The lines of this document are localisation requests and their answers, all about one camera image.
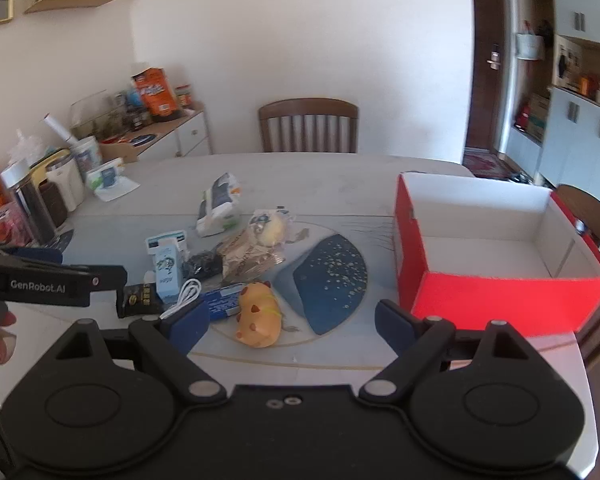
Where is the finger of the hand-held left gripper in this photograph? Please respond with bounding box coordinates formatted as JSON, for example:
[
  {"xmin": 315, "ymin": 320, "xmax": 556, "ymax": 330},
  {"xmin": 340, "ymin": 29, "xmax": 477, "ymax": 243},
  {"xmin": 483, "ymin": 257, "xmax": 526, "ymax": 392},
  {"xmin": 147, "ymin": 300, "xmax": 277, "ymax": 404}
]
[
  {"xmin": 86, "ymin": 265, "xmax": 129, "ymax": 295},
  {"xmin": 0, "ymin": 241, "xmax": 64, "ymax": 267}
]

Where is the yellow toy animal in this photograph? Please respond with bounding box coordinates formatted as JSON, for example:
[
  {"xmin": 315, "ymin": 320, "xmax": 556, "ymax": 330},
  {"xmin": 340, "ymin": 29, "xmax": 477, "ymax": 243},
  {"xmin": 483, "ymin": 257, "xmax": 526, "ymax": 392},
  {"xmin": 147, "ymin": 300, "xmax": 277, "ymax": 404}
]
[{"xmin": 236, "ymin": 281, "xmax": 284, "ymax": 349}]

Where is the glass tank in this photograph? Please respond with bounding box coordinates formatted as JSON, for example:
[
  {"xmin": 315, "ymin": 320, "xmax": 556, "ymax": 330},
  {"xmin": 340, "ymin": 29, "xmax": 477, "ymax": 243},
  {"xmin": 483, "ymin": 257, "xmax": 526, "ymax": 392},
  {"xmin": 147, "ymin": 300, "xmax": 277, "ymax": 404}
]
[{"xmin": 69, "ymin": 89, "xmax": 127, "ymax": 137}]

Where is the cardboard box in cabinet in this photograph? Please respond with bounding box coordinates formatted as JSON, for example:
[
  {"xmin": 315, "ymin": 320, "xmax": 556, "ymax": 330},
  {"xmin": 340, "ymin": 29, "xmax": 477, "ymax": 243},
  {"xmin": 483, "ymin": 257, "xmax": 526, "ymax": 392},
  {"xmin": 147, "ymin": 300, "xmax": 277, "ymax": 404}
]
[{"xmin": 524, "ymin": 92, "xmax": 552, "ymax": 142}]

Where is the glass jar with white lid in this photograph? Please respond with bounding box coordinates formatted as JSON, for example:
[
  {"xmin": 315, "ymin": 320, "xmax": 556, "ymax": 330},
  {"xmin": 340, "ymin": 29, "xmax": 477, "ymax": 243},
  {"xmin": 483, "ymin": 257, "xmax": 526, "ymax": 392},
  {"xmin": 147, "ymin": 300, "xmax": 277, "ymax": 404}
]
[{"xmin": 1, "ymin": 160, "xmax": 57, "ymax": 245}]

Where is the red cardboard box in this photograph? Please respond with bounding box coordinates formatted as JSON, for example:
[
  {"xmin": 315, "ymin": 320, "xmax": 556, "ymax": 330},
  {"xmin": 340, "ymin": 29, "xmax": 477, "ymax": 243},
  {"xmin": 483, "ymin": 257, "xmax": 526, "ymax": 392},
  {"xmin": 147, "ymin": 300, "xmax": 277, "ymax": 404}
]
[{"xmin": 394, "ymin": 172, "xmax": 600, "ymax": 337}]

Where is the black gold sachet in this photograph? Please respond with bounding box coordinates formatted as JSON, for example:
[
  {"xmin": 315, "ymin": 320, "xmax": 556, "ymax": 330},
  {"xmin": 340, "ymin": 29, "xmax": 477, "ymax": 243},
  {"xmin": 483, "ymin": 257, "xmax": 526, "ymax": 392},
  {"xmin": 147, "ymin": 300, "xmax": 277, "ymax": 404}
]
[{"xmin": 116, "ymin": 282, "xmax": 162, "ymax": 319}]

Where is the light blue drink carton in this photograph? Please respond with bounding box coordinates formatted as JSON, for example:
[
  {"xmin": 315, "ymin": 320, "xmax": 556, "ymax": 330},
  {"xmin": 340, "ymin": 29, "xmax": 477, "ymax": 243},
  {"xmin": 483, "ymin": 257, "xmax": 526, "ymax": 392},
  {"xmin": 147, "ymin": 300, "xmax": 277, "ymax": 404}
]
[{"xmin": 154, "ymin": 239, "xmax": 187, "ymax": 312}]

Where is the black crinkled packet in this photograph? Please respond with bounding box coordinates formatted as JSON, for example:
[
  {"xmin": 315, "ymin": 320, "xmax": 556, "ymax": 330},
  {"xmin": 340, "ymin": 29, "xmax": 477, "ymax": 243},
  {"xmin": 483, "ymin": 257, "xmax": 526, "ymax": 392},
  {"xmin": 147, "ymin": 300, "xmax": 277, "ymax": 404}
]
[{"xmin": 184, "ymin": 251, "xmax": 224, "ymax": 282}]

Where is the hanging tote bag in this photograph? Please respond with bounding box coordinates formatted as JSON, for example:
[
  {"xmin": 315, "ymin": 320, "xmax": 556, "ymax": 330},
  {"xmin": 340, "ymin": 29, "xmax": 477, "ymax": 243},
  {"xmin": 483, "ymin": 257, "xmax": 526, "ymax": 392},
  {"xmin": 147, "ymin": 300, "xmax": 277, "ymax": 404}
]
[{"xmin": 515, "ymin": 21, "xmax": 547, "ymax": 62}]

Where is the blue flat box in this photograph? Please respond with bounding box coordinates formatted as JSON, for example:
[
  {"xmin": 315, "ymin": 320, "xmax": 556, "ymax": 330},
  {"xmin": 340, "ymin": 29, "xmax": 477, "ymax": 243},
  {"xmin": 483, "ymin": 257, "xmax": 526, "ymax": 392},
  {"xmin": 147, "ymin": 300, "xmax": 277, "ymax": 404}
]
[{"xmin": 201, "ymin": 284, "xmax": 247, "ymax": 322}]

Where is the white paper roll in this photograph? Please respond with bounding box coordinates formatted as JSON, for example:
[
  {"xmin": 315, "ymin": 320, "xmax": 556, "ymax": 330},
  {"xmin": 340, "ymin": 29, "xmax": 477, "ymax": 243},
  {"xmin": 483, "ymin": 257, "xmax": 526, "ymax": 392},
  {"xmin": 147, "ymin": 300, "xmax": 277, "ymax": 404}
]
[{"xmin": 42, "ymin": 113, "xmax": 77, "ymax": 144}]

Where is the orange snack bag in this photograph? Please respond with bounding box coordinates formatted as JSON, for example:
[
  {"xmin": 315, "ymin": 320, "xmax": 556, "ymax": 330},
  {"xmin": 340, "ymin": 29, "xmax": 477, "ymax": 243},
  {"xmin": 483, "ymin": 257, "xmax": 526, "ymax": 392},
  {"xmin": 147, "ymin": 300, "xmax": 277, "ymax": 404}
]
[{"xmin": 131, "ymin": 66, "xmax": 179, "ymax": 122}]

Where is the white tissue pack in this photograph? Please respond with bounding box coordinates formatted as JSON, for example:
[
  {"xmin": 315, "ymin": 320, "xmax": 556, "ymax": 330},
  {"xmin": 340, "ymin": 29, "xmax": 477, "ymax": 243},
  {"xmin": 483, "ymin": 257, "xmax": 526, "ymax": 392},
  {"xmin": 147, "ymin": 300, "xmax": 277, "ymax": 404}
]
[{"xmin": 196, "ymin": 172, "xmax": 242, "ymax": 238}]

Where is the dark brown door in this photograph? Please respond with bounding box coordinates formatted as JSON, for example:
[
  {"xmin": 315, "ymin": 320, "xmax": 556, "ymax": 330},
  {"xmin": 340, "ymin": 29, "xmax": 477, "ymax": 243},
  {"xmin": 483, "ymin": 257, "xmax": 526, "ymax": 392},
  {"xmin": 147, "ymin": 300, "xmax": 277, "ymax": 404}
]
[{"xmin": 466, "ymin": 0, "xmax": 512, "ymax": 152}]

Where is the white marble desktop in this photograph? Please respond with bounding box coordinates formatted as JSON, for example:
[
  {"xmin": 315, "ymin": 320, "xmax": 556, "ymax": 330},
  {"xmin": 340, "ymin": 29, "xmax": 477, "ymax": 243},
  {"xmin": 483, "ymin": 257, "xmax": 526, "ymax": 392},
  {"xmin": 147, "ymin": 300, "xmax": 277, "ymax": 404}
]
[{"xmin": 0, "ymin": 152, "xmax": 598, "ymax": 480}]

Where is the wooden slat-back chair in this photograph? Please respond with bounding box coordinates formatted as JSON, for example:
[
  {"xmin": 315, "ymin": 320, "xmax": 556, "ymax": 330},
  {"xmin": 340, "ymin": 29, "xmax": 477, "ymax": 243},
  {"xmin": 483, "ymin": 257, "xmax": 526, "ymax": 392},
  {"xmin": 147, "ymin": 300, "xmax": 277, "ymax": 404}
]
[
  {"xmin": 258, "ymin": 98, "xmax": 360, "ymax": 154},
  {"xmin": 555, "ymin": 184, "xmax": 600, "ymax": 361}
]

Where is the yellow bread in clear bag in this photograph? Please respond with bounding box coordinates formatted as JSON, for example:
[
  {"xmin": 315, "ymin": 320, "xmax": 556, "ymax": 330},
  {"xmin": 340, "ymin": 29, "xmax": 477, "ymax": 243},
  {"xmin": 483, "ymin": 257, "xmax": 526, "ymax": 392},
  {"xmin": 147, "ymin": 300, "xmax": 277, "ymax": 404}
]
[{"xmin": 249, "ymin": 207, "xmax": 297, "ymax": 247}]

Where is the brown snack packet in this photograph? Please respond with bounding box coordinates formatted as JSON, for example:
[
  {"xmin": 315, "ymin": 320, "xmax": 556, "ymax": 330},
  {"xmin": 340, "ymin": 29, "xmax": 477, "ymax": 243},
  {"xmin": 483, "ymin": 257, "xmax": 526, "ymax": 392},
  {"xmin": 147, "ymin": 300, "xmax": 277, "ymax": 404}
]
[{"xmin": 219, "ymin": 230, "xmax": 287, "ymax": 283}]

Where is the red patterned rug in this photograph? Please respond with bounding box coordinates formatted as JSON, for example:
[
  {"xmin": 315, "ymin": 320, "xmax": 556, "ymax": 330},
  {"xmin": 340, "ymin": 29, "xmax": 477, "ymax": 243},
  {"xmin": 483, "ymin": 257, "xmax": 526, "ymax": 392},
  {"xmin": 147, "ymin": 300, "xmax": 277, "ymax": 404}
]
[{"xmin": 461, "ymin": 152, "xmax": 512, "ymax": 179}]

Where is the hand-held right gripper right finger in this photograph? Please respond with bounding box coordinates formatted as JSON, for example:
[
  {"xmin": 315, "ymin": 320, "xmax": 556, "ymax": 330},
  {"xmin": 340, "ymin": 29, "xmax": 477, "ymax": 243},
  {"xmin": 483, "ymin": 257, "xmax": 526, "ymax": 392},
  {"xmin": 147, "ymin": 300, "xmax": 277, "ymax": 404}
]
[{"xmin": 359, "ymin": 299, "xmax": 531, "ymax": 406}]

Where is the red packet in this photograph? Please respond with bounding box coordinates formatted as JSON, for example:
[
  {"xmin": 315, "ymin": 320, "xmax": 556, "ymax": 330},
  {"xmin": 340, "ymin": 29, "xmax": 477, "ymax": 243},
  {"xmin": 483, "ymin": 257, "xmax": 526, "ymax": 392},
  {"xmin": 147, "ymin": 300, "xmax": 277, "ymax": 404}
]
[{"xmin": 0, "ymin": 201, "xmax": 32, "ymax": 247}]

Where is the white sideboard with wooden top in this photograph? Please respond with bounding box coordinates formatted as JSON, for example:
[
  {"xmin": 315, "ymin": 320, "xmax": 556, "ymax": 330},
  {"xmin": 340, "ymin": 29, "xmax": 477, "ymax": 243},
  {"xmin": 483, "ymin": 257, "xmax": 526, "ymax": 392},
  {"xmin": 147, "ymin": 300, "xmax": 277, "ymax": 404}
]
[{"xmin": 99, "ymin": 104, "xmax": 214, "ymax": 163}]

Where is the white cable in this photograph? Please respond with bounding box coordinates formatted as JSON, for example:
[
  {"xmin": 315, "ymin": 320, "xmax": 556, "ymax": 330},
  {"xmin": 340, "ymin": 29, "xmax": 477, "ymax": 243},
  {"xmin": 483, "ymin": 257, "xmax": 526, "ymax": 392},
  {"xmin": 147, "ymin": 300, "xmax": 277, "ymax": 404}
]
[{"xmin": 159, "ymin": 278, "xmax": 202, "ymax": 321}]

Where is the wooden wall shelf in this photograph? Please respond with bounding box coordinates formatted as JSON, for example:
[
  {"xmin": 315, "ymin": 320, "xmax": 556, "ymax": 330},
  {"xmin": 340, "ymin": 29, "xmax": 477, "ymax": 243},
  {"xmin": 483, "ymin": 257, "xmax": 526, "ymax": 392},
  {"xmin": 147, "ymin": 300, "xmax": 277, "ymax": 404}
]
[{"xmin": 23, "ymin": 0, "xmax": 118, "ymax": 15}]

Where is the green white wipes pack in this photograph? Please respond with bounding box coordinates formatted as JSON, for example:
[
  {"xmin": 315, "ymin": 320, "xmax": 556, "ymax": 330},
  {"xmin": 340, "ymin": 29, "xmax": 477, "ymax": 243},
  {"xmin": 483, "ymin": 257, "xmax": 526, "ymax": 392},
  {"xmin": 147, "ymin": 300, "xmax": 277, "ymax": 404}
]
[{"xmin": 86, "ymin": 158, "xmax": 127, "ymax": 192}]

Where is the open cardboard box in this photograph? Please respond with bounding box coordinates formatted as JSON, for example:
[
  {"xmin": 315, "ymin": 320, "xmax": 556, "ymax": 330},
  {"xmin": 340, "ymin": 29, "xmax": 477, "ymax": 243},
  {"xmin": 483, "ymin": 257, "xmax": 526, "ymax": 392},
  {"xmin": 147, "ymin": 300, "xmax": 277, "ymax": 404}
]
[{"xmin": 99, "ymin": 139, "xmax": 140, "ymax": 164}]

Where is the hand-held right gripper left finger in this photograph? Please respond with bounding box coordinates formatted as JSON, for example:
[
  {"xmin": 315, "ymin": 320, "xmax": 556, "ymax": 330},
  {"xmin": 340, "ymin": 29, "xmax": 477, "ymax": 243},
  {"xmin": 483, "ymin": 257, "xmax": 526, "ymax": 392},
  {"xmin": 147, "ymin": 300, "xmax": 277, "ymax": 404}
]
[{"xmin": 55, "ymin": 296, "xmax": 228, "ymax": 406}]

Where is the white tub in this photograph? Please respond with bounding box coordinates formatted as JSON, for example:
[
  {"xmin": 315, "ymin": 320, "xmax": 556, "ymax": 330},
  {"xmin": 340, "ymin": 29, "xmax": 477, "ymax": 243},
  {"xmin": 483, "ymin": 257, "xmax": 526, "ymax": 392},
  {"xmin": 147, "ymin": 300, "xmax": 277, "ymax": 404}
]
[{"xmin": 72, "ymin": 135, "xmax": 104, "ymax": 177}]

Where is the white storage cabinet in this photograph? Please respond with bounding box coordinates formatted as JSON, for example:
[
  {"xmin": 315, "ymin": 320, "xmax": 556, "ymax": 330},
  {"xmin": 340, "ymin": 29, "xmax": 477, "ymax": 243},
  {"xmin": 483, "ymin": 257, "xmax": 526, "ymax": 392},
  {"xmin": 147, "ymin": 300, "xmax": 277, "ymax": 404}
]
[{"xmin": 502, "ymin": 0, "xmax": 600, "ymax": 196}]

